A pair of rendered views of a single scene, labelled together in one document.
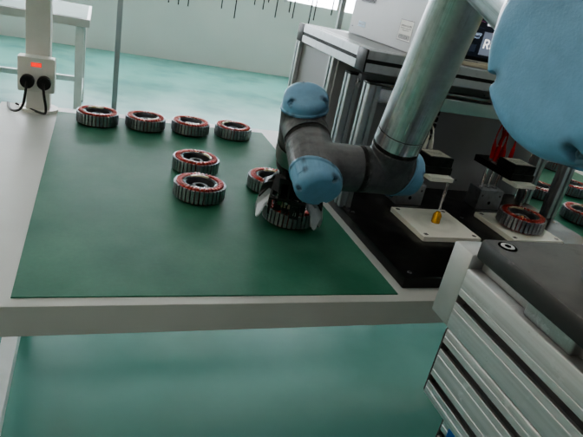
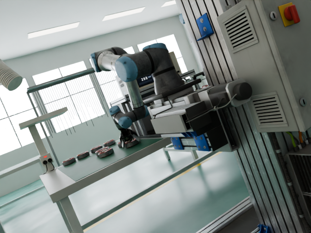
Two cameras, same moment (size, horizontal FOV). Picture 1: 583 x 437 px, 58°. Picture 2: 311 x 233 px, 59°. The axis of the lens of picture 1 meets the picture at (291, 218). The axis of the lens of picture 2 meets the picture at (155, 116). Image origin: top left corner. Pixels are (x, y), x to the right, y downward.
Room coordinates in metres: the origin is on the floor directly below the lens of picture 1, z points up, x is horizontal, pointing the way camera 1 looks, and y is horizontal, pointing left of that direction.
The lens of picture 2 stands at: (-0.98, -0.13, 1.05)
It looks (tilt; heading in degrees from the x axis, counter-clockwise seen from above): 5 degrees down; 357
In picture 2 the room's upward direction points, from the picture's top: 22 degrees counter-clockwise
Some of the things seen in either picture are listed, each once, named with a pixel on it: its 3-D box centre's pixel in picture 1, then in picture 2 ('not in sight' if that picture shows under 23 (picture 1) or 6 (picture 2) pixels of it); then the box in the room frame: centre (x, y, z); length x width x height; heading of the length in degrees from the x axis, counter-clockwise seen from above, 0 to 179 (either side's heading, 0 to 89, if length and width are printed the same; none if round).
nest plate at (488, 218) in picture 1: (517, 228); not in sight; (1.23, -0.54, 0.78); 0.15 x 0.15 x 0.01; 23
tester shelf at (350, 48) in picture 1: (444, 64); (151, 88); (1.47, -0.31, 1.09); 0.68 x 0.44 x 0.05; 113
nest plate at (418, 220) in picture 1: (434, 224); not in sight; (1.13, -0.32, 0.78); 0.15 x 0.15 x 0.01; 23
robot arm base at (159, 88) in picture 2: not in sight; (166, 80); (0.37, -0.31, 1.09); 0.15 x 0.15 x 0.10
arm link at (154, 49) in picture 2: not in sight; (156, 58); (0.37, -0.30, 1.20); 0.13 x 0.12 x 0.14; 110
